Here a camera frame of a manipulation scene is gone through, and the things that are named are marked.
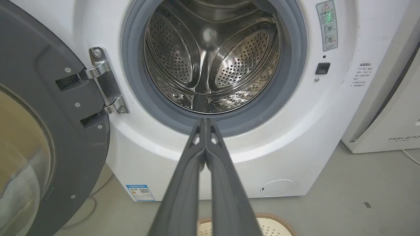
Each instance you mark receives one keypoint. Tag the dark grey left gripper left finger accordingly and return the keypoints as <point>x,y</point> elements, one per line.
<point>183,190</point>

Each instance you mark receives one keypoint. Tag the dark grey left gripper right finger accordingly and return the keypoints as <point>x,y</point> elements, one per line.
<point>226,193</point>

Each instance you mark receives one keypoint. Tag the stainless steel washing machine drum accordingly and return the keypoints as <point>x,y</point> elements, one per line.
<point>213,55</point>

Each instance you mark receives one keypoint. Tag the grey washing machine door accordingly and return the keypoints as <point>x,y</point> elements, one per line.
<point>42,131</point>

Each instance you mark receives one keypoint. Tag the blue energy label sticker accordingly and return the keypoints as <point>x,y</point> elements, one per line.
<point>140,192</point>

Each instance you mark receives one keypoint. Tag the woven laundry basket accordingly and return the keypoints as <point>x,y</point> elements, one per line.
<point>275,226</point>

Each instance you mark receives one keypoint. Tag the white front-load washing machine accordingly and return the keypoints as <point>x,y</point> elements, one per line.
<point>295,124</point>

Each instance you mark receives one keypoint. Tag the grey rubber door gasket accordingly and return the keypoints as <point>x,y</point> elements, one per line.
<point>292,82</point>

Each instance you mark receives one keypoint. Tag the silver metal door hinge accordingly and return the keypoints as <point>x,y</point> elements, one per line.
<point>105,80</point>

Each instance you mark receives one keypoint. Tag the white Feelbird appliance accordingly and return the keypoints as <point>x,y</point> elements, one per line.
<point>390,98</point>

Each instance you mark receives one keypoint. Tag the white warning label sticker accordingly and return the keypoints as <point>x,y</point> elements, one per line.
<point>326,25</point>

